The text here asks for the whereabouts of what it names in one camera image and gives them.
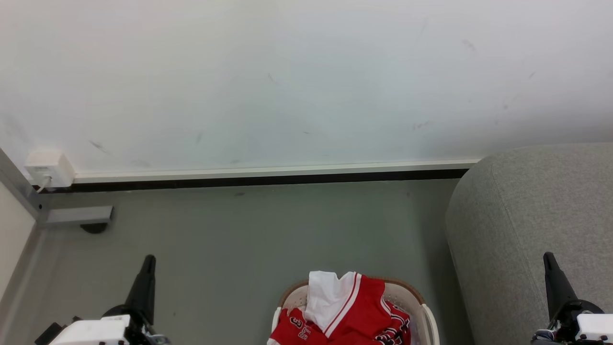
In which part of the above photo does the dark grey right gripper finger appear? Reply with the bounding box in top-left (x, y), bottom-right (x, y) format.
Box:
top-left (543, 253), bottom-right (579, 322)

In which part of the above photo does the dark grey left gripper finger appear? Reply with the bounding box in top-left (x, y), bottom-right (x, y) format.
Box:
top-left (125, 255), bottom-right (157, 326)

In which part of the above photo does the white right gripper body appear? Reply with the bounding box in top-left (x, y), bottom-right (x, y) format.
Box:
top-left (532, 301), bottom-right (613, 345)

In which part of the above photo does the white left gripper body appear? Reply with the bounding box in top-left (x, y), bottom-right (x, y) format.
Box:
top-left (36, 304), bottom-right (169, 345)

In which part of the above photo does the red white basketball jersey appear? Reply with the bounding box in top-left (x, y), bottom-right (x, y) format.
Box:
top-left (267, 271), bottom-right (412, 345)

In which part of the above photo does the white plastic laundry basket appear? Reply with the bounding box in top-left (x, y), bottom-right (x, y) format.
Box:
top-left (272, 278), bottom-right (440, 345)

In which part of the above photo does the grey fabric sofa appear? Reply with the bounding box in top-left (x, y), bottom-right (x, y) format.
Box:
top-left (444, 143), bottom-right (613, 345)

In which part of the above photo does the white baseboard strip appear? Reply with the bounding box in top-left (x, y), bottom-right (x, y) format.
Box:
top-left (72, 159), bottom-right (482, 184)

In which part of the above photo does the white wall socket box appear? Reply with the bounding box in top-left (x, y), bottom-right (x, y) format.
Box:
top-left (25, 152), bottom-right (76, 188)

